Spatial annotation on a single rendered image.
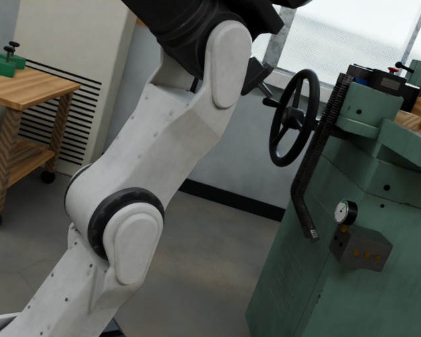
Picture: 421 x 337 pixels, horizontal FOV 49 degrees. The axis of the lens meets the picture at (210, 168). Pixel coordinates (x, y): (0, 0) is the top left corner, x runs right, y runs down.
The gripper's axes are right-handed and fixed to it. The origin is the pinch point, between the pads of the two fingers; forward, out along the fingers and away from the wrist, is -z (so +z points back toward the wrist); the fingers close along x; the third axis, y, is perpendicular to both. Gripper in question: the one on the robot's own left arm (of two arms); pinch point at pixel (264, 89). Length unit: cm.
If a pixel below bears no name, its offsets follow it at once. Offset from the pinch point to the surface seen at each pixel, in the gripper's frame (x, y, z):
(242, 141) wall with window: -36, 119, -49
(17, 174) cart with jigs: -100, 39, 31
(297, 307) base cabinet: -33, -29, -49
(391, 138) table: 17.2, -32.5, -21.3
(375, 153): 12.3, -28.9, -23.9
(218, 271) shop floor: -69, 32, -58
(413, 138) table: 20.4, -40.4, -20.1
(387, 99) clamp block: 23.1, -23.2, -16.7
